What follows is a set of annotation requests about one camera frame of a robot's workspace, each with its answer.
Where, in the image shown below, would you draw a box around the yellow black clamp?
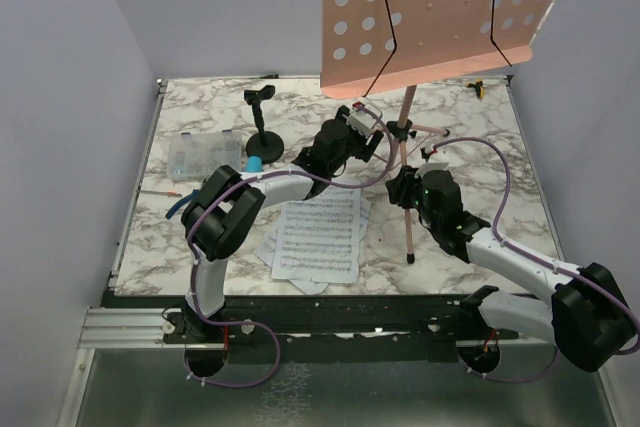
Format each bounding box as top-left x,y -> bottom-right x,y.
466,79 -> 485,100

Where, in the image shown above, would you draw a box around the black microphone desk stand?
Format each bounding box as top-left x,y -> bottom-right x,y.
244,85 -> 284,164

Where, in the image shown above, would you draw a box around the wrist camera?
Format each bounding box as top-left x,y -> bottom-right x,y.
346,102 -> 382,138
417,147 -> 450,176

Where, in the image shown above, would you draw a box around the pink perforated music stand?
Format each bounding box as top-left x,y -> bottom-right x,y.
319,0 -> 581,266

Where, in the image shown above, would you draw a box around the sheet music page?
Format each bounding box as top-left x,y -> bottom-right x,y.
269,189 -> 362,286
253,194 -> 374,296

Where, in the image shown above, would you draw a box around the blue toy recorder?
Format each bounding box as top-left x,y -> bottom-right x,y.
245,156 -> 263,173

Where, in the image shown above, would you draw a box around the clear plastic parts box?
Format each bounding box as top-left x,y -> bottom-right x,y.
166,130 -> 243,181

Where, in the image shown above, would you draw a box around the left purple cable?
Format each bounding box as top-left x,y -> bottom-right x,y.
184,104 -> 406,389

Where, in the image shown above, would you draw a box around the red tipped thin rod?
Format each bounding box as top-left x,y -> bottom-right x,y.
138,189 -> 183,198

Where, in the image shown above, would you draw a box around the aluminium rail bracket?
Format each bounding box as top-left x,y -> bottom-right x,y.
78,308 -> 165,350

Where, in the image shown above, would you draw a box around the blue handled pliers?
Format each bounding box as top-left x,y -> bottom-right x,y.
165,189 -> 199,220

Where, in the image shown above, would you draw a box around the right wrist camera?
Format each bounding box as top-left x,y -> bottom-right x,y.
417,147 -> 450,176

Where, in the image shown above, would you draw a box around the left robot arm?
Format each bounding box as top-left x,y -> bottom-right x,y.
181,103 -> 392,342

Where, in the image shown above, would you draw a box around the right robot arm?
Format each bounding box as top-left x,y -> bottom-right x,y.
386,166 -> 638,372

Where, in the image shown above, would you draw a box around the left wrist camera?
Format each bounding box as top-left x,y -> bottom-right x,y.
346,102 -> 382,138

